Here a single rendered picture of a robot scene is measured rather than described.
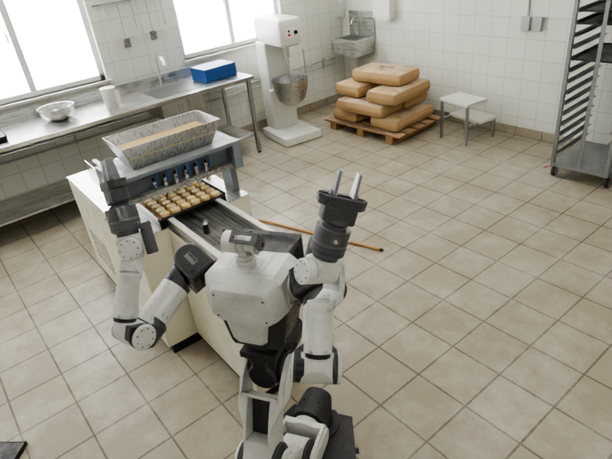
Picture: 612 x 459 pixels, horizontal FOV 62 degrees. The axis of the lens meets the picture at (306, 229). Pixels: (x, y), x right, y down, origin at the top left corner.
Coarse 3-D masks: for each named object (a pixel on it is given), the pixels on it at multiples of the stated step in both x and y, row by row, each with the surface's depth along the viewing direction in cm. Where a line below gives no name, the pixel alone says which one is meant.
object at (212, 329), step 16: (192, 224) 274; (208, 224) 262; (224, 224) 271; (240, 224) 269; (176, 240) 271; (208, 240) 257; (192, 304) 295; (208, 304) 270; (208, 320) 282; (208, 336) 296; (224, 336) 269; (224, 352) 282; (240, 368) 268
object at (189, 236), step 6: (96, 162) 357; (168, 222) 272; (174, 222) 266; (180, 222) 265; (174, 228) 268; (180, 228) 260; (186, 228) 259; (180, 234) 264; (186, 234) 256; (192, 234) 253; (192, 240) 252; (198, 240) 246; (204, 240) 246; (204, 246) 241; (210, 246) 241; (210, 252) 237; (216, 252) 235; (216, 258) 234
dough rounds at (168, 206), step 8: (192, 184) 303; (176, 192) 296; (184, 192) 292; (192, 192) 291; (200, 192) 289; (208, 192) 290; (216, 192) 287; (152, 200) 289; (160, 200) 286; (168, 200) 284; (176, 200) 285; (184, 200) 282; (192, 200) 281; (200, 200) 285; (152, 208) 279; (160, 208) 277; (168, 208) 278; (176, 208) 275; (184, 208) 277; (160, 216) 273
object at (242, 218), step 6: (210, 204) 293; (216, 204) 286; (222, 204) 279; (228, 204) 277; (222, 210) 282; (228, 210) 276; (234, 210) 270; (240, 210) 269; (234, 216) 272; (240, 216) 265; (246, 216) 263; (240, 222) 269; (246, 222) 263; (252, 222) 257; (258, 222) 256; (252, 228) 260; (258, 228) 254; (264, 228) 250
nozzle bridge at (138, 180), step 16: (224, 144) 279; (176, 160) 265; (192, 160) 279; (224, 160) 292; (240, 160) 288; (128, 176) 254; (144, 176) 256; (160, 176) 270; (192, 176) 279; (208, 176) 283; (224, 176) 309; (128, 192) 254; (144, 192) 267; (160, 192) 268
